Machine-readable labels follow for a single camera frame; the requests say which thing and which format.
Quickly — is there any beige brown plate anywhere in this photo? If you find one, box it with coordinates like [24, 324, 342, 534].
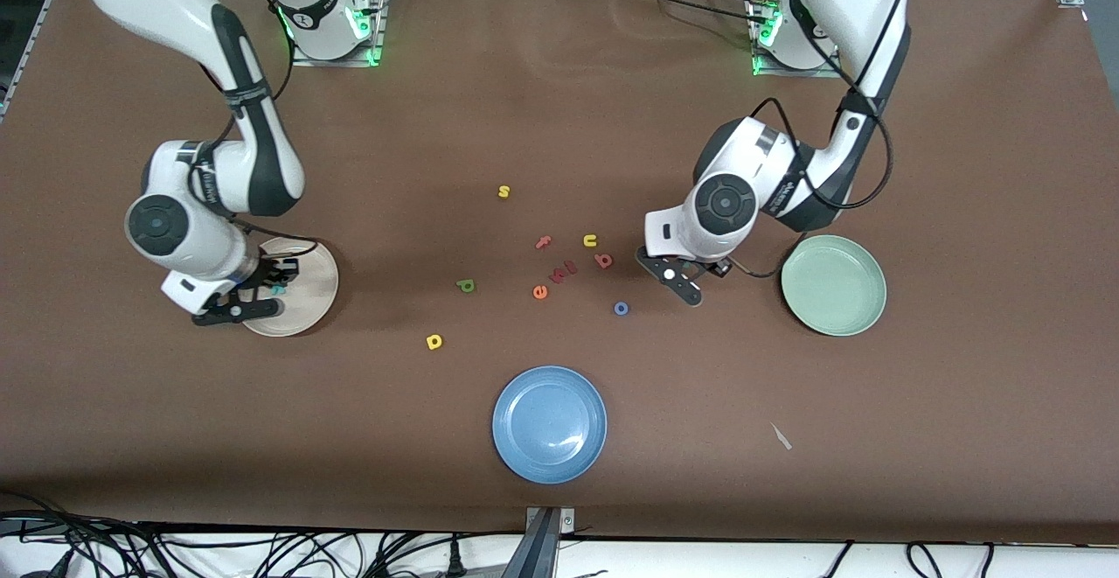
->
[238, 237, 340, 338]

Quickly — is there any light green plate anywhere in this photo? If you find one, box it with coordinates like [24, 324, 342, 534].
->
[781, 234, 887, 338]

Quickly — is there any brown paper table cover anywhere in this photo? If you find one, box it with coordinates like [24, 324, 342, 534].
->
[0, 0, 1119, 546]

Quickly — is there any blue plate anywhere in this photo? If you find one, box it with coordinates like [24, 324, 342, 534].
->
[492, 366, 608, 484]

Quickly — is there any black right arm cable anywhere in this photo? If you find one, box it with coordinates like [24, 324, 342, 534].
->
[188, 0, 320, 247]

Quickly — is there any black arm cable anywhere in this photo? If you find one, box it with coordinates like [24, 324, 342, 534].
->
[188, 0, 320, 247]
[727, 1, 894, 280]

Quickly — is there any left arm wrist camera bar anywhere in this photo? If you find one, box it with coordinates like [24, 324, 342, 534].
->
[635, 247, 705, 309]

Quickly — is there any arm wrist camera bar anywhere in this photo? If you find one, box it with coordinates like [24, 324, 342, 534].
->
[191, 295, 277, 328]
[635, 247, 705, 309]

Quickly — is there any right arm wrist camera bar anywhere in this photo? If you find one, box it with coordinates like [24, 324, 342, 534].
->
[191, 295, 277, 328]

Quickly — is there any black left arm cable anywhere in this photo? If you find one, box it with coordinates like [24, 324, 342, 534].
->
[727, 1, 894, 280]

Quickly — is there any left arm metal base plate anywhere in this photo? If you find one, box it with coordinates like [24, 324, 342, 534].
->
[752, 0, 844, 79]

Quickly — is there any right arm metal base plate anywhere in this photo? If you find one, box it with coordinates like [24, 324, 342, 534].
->
[290, 0, 386, 67]

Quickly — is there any black cable on table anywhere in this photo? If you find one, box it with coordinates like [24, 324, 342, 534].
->
[612, 0, 775, 28]

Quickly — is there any thick black floor cable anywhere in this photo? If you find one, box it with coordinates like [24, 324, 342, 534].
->
[0, 491, 176, 578]

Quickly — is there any grey metal stand bracket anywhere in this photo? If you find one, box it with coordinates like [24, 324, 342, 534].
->
[523, 505, 578, 578]

